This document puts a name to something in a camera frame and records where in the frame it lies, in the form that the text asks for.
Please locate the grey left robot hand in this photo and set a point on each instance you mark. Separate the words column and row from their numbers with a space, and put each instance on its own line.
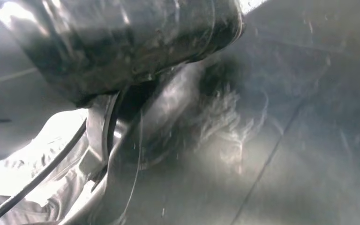
column 121, row 40

